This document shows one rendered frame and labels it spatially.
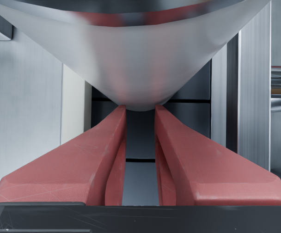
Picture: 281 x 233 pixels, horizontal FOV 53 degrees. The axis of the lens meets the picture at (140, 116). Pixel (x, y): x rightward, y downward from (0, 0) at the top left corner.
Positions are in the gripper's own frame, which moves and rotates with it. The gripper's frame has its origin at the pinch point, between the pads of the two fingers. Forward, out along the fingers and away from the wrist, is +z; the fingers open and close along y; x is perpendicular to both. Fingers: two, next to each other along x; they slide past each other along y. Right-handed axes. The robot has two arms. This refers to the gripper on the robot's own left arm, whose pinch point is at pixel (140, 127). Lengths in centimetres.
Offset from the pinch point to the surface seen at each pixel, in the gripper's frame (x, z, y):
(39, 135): 7.0, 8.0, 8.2
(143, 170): 5.6, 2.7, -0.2
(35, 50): 1.5, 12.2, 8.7
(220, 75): 0.8, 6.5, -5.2
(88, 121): 1.6, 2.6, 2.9
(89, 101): 0.8, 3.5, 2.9
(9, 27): -0.2, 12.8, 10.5
